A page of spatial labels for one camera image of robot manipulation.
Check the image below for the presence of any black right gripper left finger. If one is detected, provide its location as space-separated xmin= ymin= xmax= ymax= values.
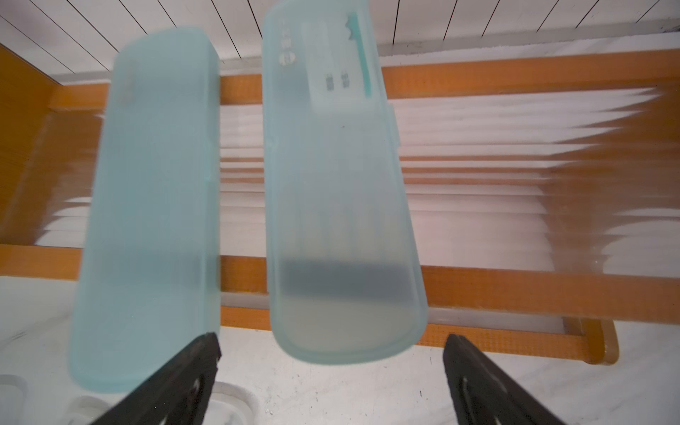
xmin=93 ymin=333 xmax=221 ymax=425

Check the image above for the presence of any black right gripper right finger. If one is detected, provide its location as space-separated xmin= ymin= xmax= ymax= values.
xmin=443 ymin=334 xmax=563 ymax=425

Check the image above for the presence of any wooden two-tier shelf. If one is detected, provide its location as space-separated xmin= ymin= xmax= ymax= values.
xmin=1 ymin=47 xmax=679 ymax=364

